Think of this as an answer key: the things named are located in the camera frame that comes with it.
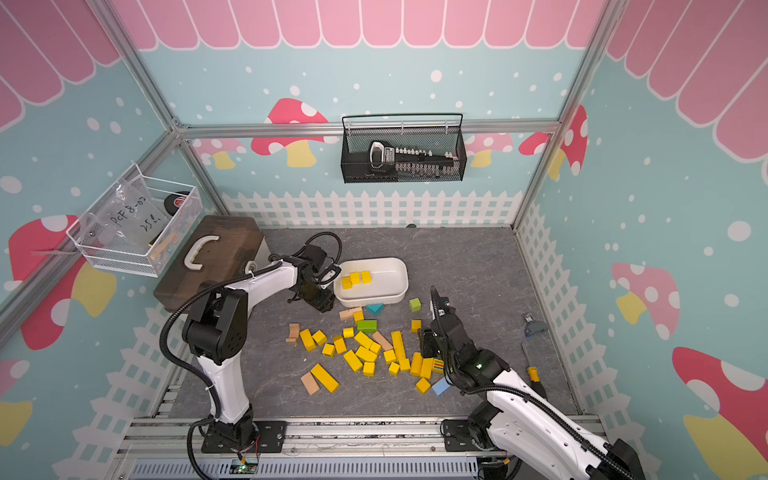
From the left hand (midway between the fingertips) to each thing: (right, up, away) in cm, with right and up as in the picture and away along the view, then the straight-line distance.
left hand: (321, 305), depth 97 cm
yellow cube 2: (+14, +8, +8) cm, 18 cm away
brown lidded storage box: (-31, +18, -5) cm, 36 cm away
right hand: (+32, -4, -15) cm, 36 cm away
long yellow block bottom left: (+4, -18, -13) cm, 23 cm away
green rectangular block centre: (+16, -6, -5) cm, 17 cm away
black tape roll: (-36, +31, -16) cm, 50 cm away
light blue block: (+37, -20, -15) cm, 45 cm away
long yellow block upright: (+33, -16, -13) cm, 39 cm away
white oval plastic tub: (+23, +7, +7) cm, 24 cm away
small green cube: (+31, 0, 0) cm, 31 cm away
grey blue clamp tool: (+67, -6, -5) cm, 68 cm away
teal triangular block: (+18, -1, 0) cm, 18 cm away
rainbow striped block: (+36, -15, -13) cm, 41 cm away
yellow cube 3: (+7, +7, +6) cm, 12 cm away
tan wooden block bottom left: (0, -20, -14) cm, 24 cm away
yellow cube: (+10, +8, +6) cm, 14 cm away
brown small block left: (-7, -7, -5) cm, 11 cm away
